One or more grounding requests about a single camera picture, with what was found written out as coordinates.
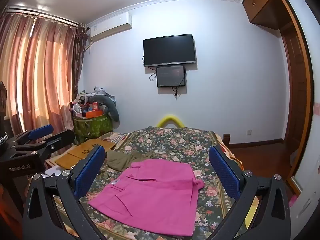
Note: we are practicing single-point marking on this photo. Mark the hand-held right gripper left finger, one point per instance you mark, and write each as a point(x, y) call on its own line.
point(88, 172)

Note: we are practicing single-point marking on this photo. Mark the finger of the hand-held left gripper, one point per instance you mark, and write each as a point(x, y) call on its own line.
point(41, 131)
point(53, 143)

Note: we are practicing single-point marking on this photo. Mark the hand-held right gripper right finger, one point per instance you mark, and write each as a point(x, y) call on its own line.
point(225, 173)

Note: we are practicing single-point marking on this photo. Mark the pink pants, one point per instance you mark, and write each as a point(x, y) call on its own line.
point(150, 195)

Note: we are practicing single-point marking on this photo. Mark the olive green pants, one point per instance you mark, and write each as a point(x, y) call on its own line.
point(120, 162)

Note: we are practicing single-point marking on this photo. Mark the wooden lap table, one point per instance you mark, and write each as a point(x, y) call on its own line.
point(67, 160)
point(95, 147)

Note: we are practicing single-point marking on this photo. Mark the green patterned storage bag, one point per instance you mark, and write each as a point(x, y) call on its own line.
point(92, 128)

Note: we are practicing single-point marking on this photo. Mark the striped cloth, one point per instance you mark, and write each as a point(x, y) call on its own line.
point(116, 137)

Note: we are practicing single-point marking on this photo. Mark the orange box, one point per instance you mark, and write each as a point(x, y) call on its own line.
point(93, 114)

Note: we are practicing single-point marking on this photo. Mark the pink curtain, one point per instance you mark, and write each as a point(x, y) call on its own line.
point(37, 75)

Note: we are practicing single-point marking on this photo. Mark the floral bedspread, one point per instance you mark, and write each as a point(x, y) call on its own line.
point(175, 142)

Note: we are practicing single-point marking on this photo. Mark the pile of clothes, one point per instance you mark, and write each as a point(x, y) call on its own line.
point(93, 95)

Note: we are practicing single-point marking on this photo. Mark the grey long pillow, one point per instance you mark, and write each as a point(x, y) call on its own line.
point(112, 110)

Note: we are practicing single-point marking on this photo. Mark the yellow curved cushion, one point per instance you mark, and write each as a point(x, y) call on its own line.
point(170, 119)

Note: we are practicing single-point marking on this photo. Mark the dark patterned side curtain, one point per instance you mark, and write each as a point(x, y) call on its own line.
point(80, 55)

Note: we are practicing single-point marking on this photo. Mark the white sliding wardrobe door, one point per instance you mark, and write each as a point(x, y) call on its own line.
point(313, 142)

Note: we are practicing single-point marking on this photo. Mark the brown wooden door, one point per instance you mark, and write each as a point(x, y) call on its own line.
point(296, 92)

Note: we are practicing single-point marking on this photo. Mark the white air conditioner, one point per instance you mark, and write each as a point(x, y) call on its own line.
point(110, 26)

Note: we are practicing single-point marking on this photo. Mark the wooden overhead cabinet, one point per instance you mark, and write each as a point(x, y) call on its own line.
point(260, 2)

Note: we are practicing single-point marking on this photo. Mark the wooden bed frame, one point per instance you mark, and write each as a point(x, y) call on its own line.
point(226, 138)

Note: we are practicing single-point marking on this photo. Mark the small black wall monitor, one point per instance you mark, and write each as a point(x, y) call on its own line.
point(171, 76)

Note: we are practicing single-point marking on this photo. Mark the large black wall television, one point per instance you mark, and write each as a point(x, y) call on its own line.
point(169, 50)

